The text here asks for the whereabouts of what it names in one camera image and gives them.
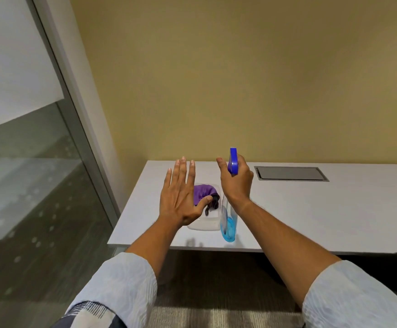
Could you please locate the person's right hand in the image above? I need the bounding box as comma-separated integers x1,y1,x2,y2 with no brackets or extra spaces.
216,154,254,210

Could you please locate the person's left hand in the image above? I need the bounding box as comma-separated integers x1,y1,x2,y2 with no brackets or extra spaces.
159,156,214,228

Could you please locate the clear spray bottle blue trigger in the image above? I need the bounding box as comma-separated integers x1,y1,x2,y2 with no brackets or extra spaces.
220,148,239,243

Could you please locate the person's left forearm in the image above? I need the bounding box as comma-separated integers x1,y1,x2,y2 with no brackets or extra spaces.
64,215,185,328

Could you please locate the person's right forearm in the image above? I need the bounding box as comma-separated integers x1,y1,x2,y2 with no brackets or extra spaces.
231,198,397,328

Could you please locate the black cloth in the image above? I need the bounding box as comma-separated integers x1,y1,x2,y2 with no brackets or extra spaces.
204,194,221,216

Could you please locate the purple cloth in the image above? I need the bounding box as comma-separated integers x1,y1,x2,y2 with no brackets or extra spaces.
193,184,220,207

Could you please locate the clear plastic container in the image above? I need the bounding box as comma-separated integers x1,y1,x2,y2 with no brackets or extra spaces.
187,183,224,232

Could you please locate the glass partition panel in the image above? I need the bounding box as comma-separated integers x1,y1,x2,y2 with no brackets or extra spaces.
0,0,114,328

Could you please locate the dark patterned garment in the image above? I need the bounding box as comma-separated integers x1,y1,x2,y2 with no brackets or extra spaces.
50,300,128,328

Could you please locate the grey desk cable hatch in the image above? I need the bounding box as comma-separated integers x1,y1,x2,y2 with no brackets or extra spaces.
254,166,330,182

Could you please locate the grey metal partition frame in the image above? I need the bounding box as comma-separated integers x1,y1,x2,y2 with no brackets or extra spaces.
25,0,121,229

